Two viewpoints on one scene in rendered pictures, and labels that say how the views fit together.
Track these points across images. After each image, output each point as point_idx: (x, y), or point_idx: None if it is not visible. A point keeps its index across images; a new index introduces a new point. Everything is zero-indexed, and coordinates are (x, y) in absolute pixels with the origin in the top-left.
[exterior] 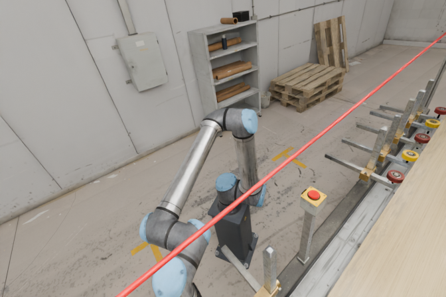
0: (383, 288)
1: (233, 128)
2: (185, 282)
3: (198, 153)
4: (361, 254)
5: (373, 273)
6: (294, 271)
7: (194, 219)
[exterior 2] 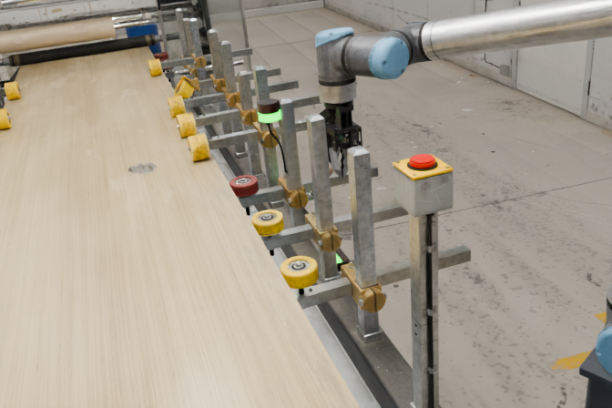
0: (269, 400)
1: None
2: (322, 43)
3: (532, 9)
4: (346, 406)
5: (300, 402)
6: (404, 388)
7: (397, 38)
